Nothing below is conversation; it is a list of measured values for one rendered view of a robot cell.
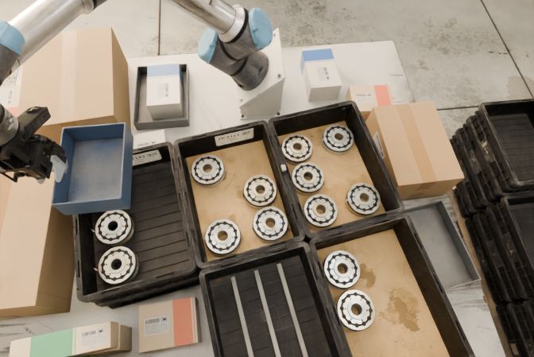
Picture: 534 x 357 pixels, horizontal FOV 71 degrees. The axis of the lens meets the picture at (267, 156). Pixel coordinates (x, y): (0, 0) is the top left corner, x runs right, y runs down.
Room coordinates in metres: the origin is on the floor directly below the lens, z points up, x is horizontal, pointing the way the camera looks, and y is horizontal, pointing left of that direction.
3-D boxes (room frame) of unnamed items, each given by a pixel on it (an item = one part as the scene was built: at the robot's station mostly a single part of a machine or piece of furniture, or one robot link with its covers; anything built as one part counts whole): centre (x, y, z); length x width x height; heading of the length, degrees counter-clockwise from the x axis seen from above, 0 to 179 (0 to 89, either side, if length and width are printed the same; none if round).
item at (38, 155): (0.32, 0.49, 1.26); 0.09 x 0.08 x 0.12; 9
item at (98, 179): (0.36, 0.41, 1.11); 0.20 x 0.15 x 0.07; 10
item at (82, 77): (0.80, 0.70, 0.80); 0.40 x 0.30 x 0.20; 15
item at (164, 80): (0.86, 0.41, 0.75); 0.20 x 0.12 x 0.09; 10
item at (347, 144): (0.63, -0.23, 0.86); 0.10 x 0.10 x 0.01
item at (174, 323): (0.04, 0.25, 0.74); 0.16 x 0.12 x 0.07; 102
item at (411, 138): (0.64, -0.49, 0.78); 0.30 x 0.22 x 0.16; 11
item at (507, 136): (0.84, -1.11, 0.37); 0.40 x 0.30 x 0.45; 10
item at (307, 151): (0.59, -0.10, 0.86); 0.10 x 0.10 x 0.01
